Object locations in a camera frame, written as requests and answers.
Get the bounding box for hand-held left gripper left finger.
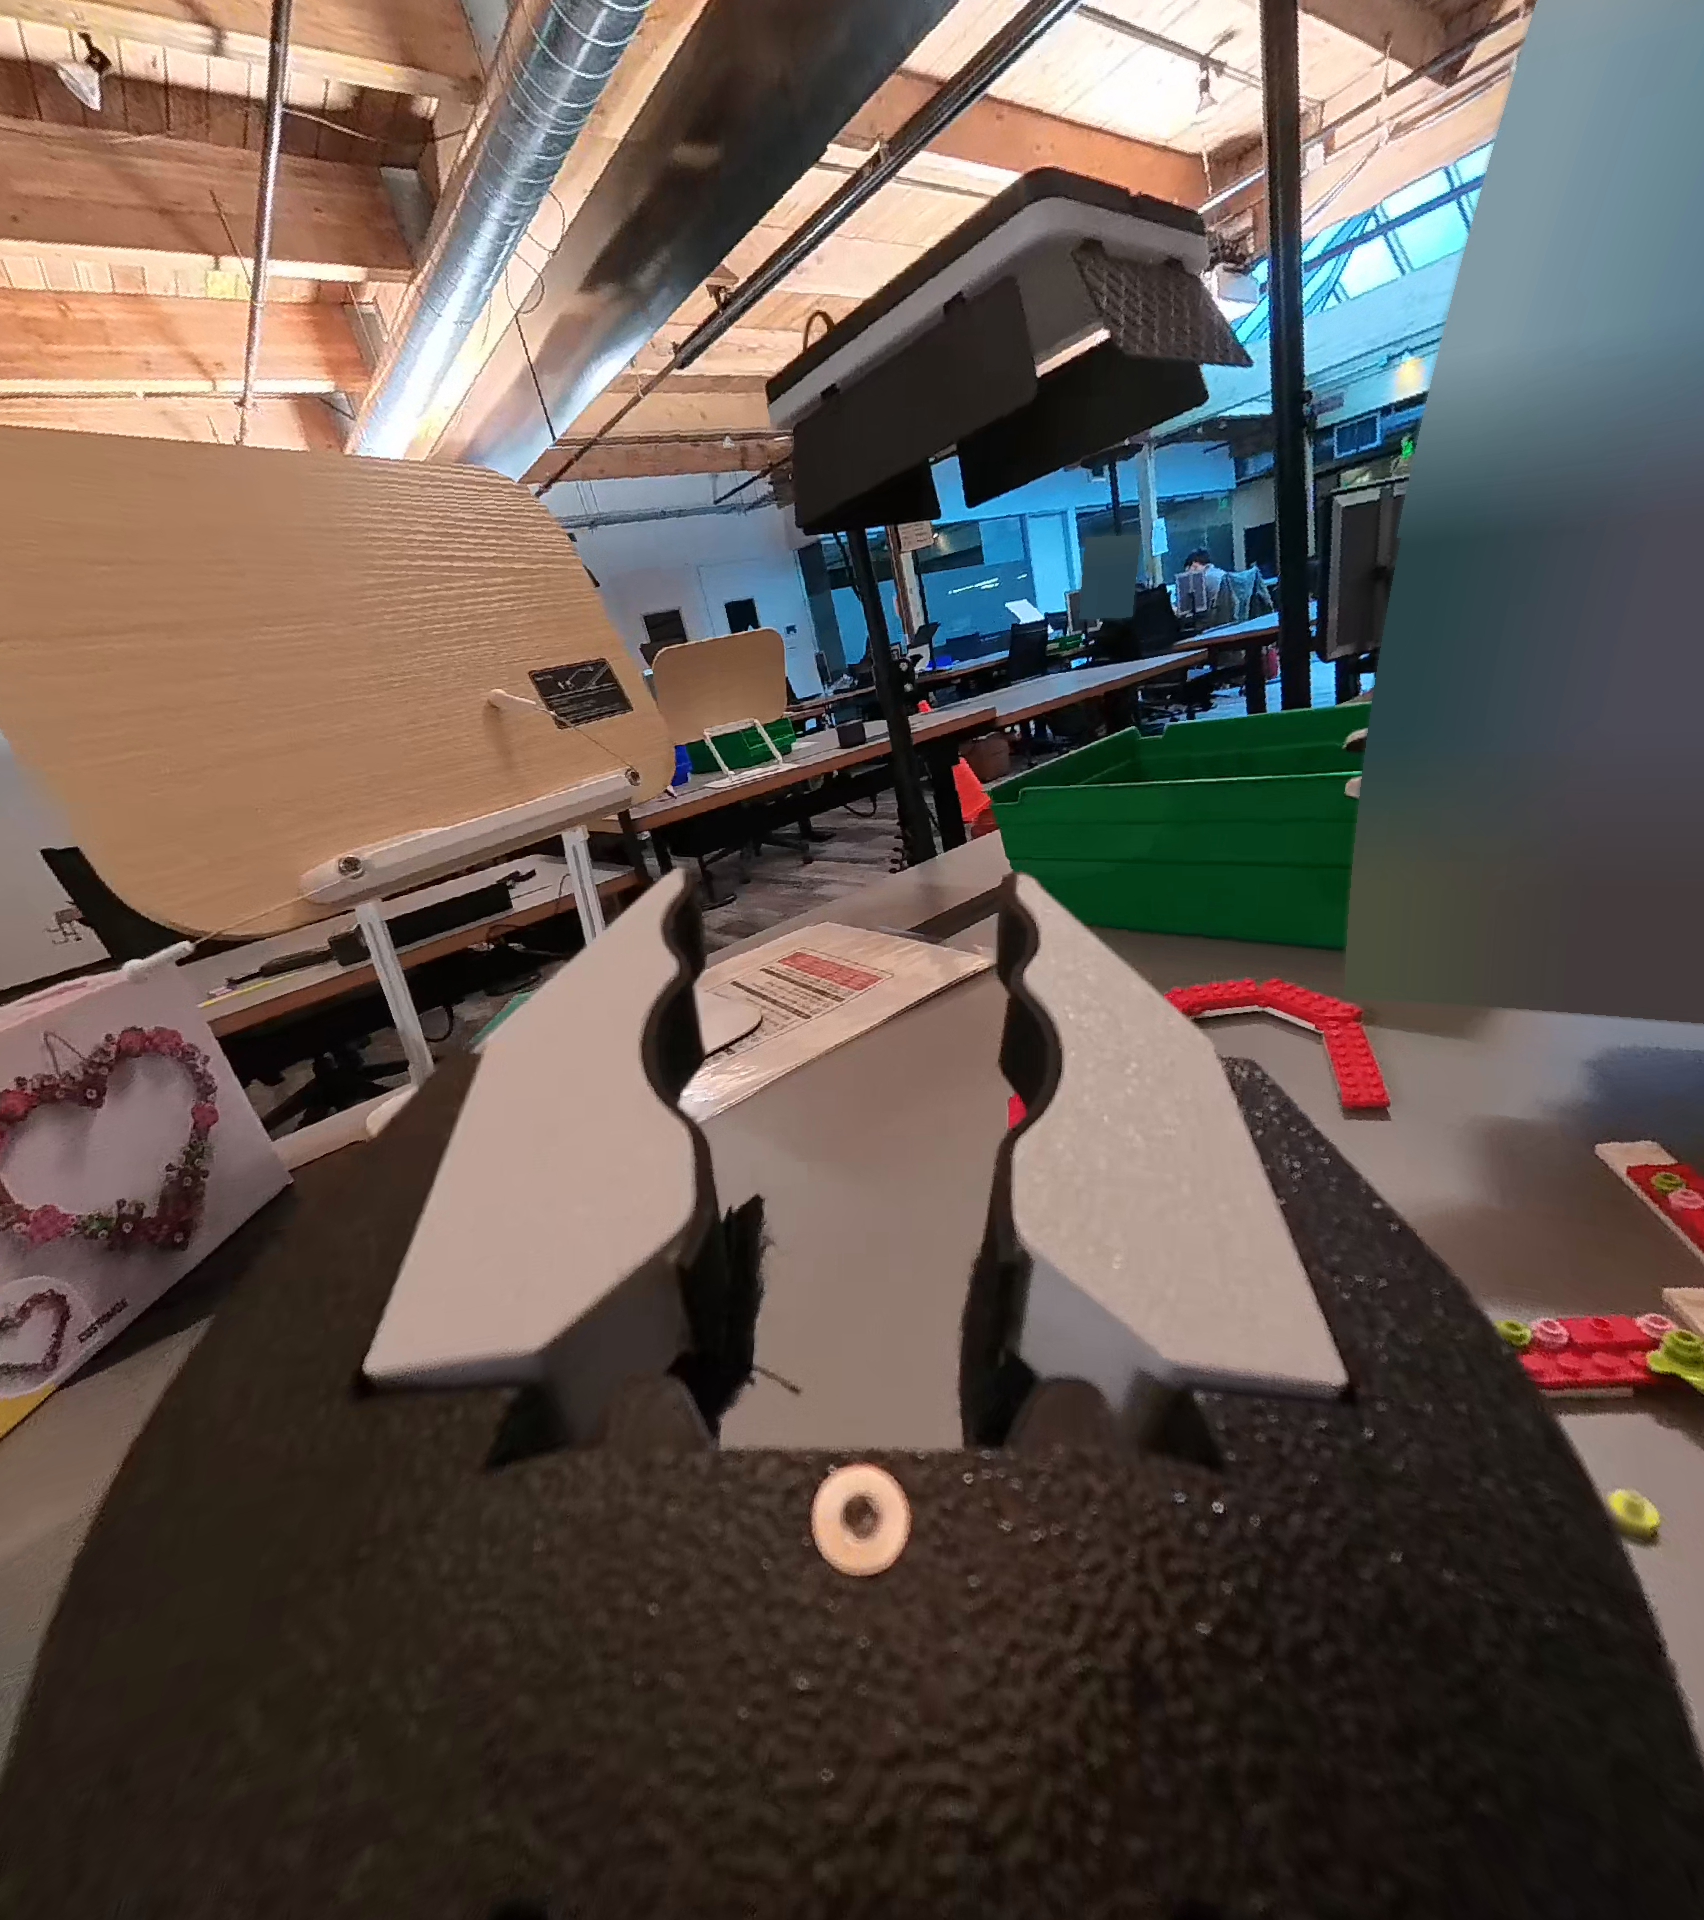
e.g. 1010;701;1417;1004
360;865;722;1449

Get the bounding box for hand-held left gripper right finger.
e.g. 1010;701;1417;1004
961;872;1353;1449

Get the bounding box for red angled lego plate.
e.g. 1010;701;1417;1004
1167;978;1395;1111

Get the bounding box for white heart wreath lego box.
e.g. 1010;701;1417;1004
0;960;295;1519

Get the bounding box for red lego plate with flowers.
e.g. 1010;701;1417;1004
1494;1307;1704;1402

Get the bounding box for black power strip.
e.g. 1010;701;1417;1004
326;876;516;965

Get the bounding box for green stacked plastic bins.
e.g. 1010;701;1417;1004
991;701;1374;951

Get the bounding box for instruction sheet in clear sleeve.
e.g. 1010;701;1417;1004
679;921;995;1123

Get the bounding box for long wooden desk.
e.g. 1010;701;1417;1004
619;701;1001;876

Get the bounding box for black light stand pole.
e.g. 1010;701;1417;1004
844;523;978;870

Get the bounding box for grey computer monitor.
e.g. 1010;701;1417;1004
1314;481;1407;665

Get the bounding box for black white overhead panel light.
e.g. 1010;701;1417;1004
767;168;1255;533

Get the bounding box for black vertical pole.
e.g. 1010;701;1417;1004
1261;0;1321;710

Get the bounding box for metal ventilation duct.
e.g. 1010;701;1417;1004
347;0;655;460

